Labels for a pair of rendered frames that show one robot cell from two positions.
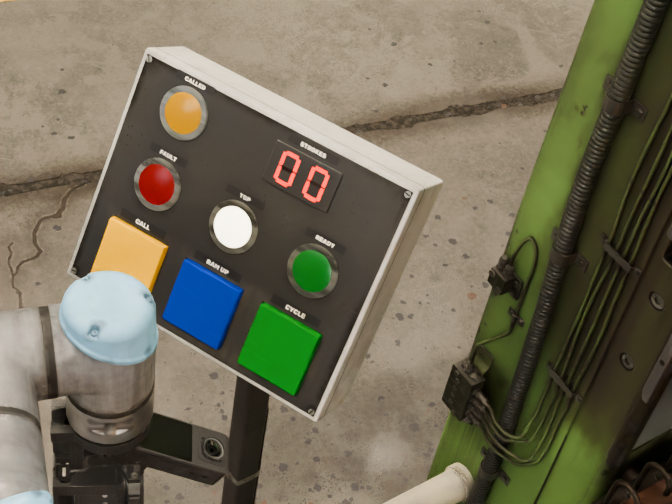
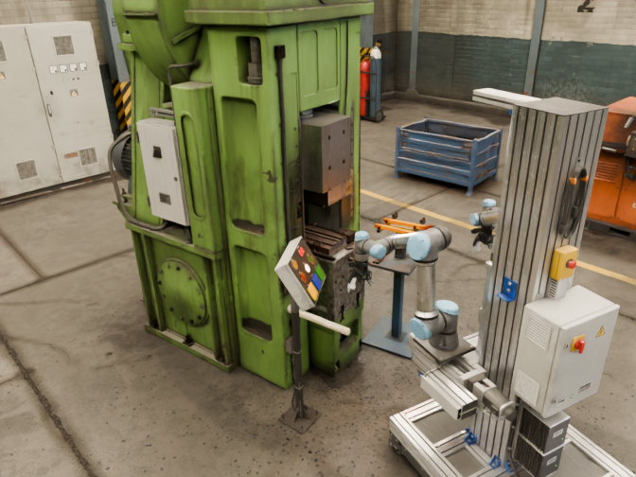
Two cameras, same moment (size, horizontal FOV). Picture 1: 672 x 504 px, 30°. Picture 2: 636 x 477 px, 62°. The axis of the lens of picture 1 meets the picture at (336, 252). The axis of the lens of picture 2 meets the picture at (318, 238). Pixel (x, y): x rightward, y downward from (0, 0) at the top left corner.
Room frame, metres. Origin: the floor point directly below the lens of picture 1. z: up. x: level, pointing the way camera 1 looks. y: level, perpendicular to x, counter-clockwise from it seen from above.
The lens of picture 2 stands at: (1.37, 2.60, 2.49)
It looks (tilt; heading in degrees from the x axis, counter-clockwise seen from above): 26 degrees down; 258
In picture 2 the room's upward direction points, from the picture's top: 2 degrees counter-clockwise
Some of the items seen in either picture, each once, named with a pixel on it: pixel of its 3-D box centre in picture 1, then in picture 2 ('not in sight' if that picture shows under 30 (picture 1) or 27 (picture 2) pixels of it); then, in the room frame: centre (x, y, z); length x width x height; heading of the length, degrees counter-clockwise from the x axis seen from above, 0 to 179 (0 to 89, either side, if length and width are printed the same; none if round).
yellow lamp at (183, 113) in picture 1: (183, 113); not in sight; (0.99, 0.19, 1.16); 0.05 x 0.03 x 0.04; 41
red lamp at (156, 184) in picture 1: (157, 184); not in sight; (0.95, 0.20, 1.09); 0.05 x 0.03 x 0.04; 41
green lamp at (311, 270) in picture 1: (312, 271); not in sight; (0.87, 0.02, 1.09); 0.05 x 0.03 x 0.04; 41
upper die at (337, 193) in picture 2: not in sight; (309, 187); (0.76, -0.51, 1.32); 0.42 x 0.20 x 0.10; 131
